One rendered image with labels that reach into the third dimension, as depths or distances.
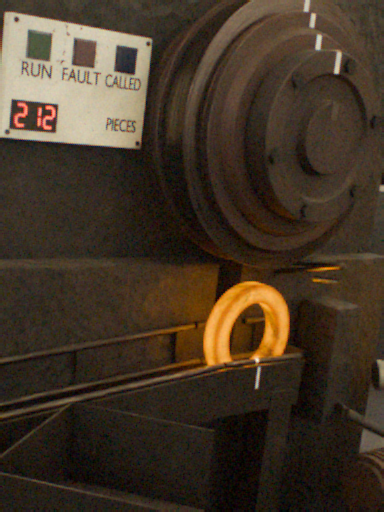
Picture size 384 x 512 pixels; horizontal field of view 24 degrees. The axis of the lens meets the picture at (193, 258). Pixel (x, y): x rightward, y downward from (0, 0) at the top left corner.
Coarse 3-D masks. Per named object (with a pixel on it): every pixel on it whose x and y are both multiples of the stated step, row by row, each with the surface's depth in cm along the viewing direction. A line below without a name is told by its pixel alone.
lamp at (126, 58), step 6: (120, 48) 141; (126, 48) 142; (120, 54) 141; (126, 54) 142; (132, 54) 143; (120, 60) 142; (126, 60) 142; (132, 60) 143; (120, 66) 142; (126, 66) 143; (132, 66) 143; (132, 72) 144
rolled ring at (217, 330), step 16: (240, 288) 156; (256, 288) 157; (272, 288) 159; (224, 304) 154; (240, 304) 155; (272, 304) 160; (208, 320) 154; (224, 320) 153; (272, 320) 163; (288, 320) 164; (208, 336) 154; (224, 336) 154; (272, 336) 163; (208, 352) 154; (224, 352) 154; (256, 352) 164; (272, 352) 163
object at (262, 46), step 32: (256, 32) 140; (288, 32) 143; (320, 32) 148; (224, 64) 138; (256, 64) 139; (224, 96) 138; (224, 128) 139; (224, 160) 140; (224, 192) 142; (256, 224) 147; (288, 224) 151; (320, 224) 159
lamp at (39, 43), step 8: (32, 32) 131; (32, 40) 131; (40, 40) 132; (48, 40) 133; (32, 48) 131; (40, 48) 132; (48, 48) 133; (32, 56) 131; (40, 56) 132; (48, 56) 133
